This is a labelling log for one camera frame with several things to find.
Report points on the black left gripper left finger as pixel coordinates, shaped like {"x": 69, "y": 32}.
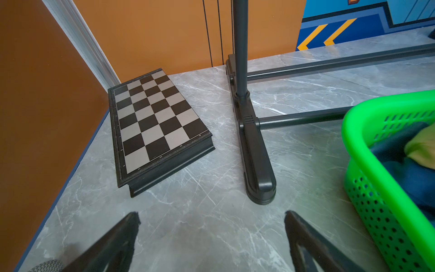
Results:
{"x": 111, "y": 253}

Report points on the navy printed t-shirt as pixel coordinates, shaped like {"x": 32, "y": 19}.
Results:
{"x": 417, "y": 181}

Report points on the checkered chess board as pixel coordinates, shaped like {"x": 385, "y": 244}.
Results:
{"x": 155, "y": 131}

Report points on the tan yellow t-shirt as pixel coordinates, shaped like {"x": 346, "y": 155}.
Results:
{"x": 421, "y": 148}

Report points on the green plastic basket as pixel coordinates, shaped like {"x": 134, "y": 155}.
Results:
{"x": 401, "y": 232}

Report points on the black clothes rack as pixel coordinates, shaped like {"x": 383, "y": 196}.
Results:
{"x": 260, "y": 181}

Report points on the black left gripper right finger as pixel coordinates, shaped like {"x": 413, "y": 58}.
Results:
{"x": 310, "y": 251}

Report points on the aluminium corner post left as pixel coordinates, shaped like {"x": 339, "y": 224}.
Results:
{"x": 69, "y": 18}

